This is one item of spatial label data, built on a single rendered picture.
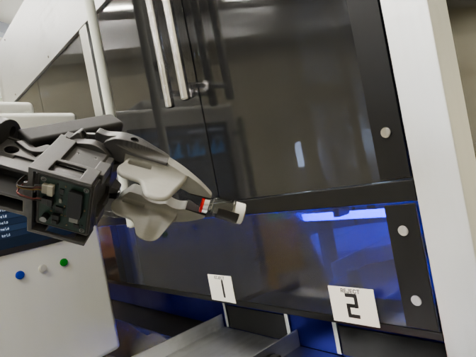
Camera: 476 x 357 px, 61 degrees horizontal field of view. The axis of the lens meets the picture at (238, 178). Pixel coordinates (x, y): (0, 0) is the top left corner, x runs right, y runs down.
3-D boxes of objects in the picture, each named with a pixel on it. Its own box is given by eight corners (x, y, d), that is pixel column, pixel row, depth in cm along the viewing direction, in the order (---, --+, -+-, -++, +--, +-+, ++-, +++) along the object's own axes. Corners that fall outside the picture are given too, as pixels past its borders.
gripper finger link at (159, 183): (204, 227, 37) (103, 205, 36) (212, 190, 42) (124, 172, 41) (210, 199, 35) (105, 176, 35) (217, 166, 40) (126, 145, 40)
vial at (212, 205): (247, 200, 42) (207, 188, 42) (246, 212, 40) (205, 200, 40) (241, 216, 43) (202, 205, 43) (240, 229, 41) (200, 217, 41)
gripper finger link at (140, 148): (162, 192, 40) (75, 173, 40) (166, 182, 42) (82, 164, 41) (168, 151, 38) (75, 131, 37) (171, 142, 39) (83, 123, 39)
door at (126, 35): (126, 213, 124) (90, 23, 123) (221, 201, 89) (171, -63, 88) (125, 214, 123) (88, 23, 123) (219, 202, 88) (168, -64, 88)
